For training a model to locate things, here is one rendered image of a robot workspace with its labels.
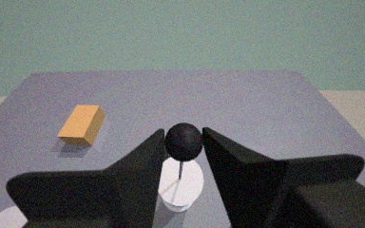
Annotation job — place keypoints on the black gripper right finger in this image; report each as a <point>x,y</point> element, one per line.
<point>253,186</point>

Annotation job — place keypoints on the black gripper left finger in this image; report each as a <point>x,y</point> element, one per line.
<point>127,190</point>

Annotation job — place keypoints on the tan rectangular block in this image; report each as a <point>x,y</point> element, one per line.
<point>83,125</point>

